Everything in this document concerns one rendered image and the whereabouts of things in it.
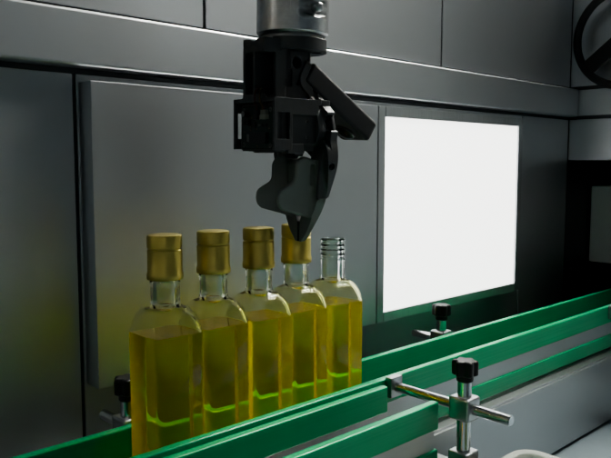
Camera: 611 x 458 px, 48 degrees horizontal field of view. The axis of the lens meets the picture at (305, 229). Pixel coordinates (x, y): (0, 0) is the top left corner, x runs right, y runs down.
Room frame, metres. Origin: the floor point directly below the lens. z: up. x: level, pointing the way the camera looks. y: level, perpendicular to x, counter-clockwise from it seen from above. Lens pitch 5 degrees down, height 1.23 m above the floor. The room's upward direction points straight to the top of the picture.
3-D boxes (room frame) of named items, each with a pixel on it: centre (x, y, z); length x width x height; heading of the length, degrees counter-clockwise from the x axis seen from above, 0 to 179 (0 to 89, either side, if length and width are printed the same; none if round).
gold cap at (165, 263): (0.67, 0.14, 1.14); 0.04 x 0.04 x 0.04
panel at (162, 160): (1.07, -0.09, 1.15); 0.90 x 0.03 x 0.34; 133
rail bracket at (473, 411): (0.78, -0.16, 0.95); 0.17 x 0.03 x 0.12; 43
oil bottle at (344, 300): (0.84, -0.03, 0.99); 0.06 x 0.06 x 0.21; 44
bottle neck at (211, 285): (0.72, 0.10, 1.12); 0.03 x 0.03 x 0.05
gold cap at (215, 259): (0.72, 0.10, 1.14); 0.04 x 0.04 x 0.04
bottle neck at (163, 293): (0.67, 0.14, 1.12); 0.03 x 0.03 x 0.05
